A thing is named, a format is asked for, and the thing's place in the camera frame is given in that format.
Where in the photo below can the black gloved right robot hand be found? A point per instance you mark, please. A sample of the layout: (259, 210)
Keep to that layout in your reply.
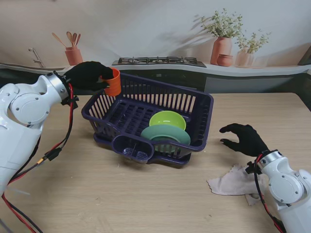
(250, 142)

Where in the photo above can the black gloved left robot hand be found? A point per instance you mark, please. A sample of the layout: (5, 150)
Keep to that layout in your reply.
(87, 75)

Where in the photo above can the orange cup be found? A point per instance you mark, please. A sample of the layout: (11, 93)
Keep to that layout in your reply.
(114, 85)

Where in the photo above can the grey wiping cloth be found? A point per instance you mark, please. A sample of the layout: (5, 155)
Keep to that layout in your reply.
(228, 184)

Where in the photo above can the lime green bowl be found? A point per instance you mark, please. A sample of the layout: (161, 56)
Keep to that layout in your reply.
(167, 120)

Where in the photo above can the teal plate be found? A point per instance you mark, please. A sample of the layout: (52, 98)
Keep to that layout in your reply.
(165, 133)

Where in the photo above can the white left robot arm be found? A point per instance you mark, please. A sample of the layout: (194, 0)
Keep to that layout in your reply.
(22, 131)

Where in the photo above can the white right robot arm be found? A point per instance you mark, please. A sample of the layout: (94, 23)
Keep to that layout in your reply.
(286, 187)

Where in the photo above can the purple plastic dish rack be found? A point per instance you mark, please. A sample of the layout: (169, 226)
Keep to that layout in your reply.
(131, 114)

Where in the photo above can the printed kitchen scene backdrop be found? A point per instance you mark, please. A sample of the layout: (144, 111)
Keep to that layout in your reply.
(145, 24)

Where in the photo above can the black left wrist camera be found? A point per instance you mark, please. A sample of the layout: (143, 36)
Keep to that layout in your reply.
(70, 99)

